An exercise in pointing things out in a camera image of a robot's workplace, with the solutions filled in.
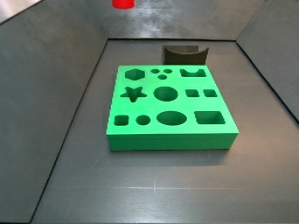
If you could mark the dark grey curved block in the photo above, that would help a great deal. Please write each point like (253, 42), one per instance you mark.
(184, 55)

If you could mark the red cylinder peg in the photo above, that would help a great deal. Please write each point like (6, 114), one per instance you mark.
(123, 4)

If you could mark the green shape sorting board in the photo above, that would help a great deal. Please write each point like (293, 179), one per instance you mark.
(168, 108)

